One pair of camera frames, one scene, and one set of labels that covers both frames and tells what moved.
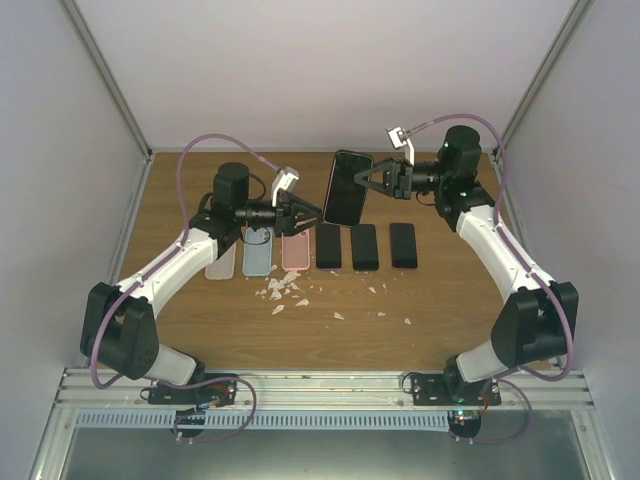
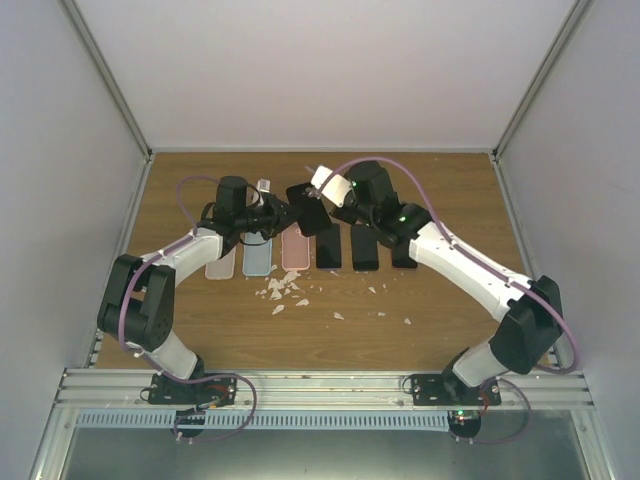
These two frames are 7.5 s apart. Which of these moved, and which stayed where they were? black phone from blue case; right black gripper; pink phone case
Moved: right black gripper
Stayed: pink phone case; black phone from blue case
